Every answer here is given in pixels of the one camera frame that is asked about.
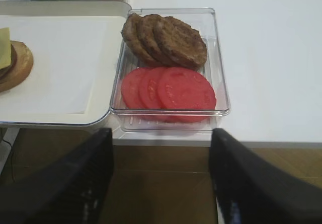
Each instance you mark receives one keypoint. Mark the red tomato slice right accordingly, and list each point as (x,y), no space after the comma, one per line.
(184,89)

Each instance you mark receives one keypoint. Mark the clear patty and tomato container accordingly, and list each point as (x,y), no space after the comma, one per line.
(139,120)

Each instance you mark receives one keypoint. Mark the white metal tray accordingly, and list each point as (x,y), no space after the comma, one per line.
(67,8)

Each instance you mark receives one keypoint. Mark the red tomato slice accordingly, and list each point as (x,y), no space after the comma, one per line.
(148,88)
(184,89)
(130,88)

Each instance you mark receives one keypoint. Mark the brown patty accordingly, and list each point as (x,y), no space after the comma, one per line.
(146,37)
(130,37)
(180,42)

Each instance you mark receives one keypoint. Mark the brown patty middle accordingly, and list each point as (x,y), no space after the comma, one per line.
(146,37)

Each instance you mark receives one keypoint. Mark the brown patty right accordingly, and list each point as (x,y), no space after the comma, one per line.
(180,42)

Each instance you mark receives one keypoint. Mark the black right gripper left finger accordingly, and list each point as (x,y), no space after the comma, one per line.
(70,190)

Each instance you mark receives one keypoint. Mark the brown patty left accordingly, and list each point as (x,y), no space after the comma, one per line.
(130,37)

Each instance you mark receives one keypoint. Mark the red tomato slice middle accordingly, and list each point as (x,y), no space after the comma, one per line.
(148,88)

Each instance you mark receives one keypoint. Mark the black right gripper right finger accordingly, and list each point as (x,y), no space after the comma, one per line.
(248,189)

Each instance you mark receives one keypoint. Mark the red tomato slice left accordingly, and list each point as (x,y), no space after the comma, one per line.
(130,88)

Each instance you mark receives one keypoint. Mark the bottom bun on tray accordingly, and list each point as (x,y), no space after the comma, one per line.
(22,68)

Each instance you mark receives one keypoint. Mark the yellow cheese slice on burger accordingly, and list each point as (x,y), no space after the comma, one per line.
(5,48)

